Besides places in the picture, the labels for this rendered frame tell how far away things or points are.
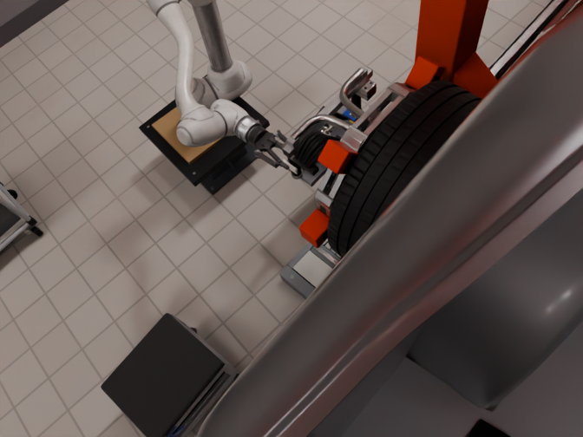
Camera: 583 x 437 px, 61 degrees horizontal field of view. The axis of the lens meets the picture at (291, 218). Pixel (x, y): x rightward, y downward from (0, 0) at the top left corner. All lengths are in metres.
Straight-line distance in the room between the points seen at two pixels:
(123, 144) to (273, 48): 1.10
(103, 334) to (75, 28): 2.26
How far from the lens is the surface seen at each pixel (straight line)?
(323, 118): 1.62
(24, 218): 2.97
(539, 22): 2.85
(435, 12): 1.78
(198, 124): 1.77
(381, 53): 3.18
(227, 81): 2.43
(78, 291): 2.84
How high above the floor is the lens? 2.30
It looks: 63 degrees down
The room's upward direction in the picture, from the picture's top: 19 degrees counter-clockwise
